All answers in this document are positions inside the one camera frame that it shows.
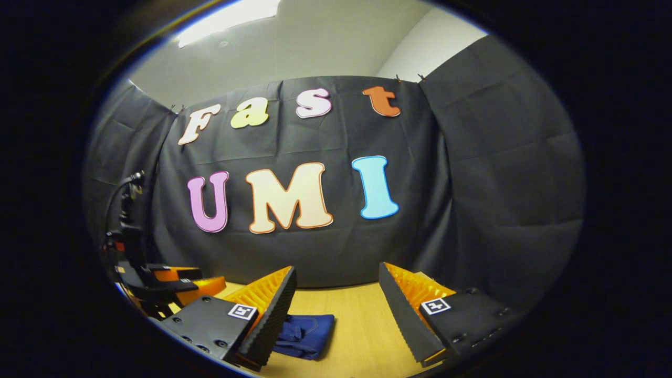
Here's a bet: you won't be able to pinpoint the black cable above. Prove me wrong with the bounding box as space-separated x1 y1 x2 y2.
104 171 145 232

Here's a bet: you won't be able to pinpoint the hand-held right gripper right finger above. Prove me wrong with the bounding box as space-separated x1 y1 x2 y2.
378 261 526 368

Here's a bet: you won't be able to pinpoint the blue denim jeans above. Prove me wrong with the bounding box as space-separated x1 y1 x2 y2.
272 314 335 361

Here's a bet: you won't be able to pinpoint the black backdrop cloth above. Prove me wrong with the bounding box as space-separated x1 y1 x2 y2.
81 34 587 316

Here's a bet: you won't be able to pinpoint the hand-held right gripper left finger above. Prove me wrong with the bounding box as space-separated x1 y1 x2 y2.
152 265 298 371

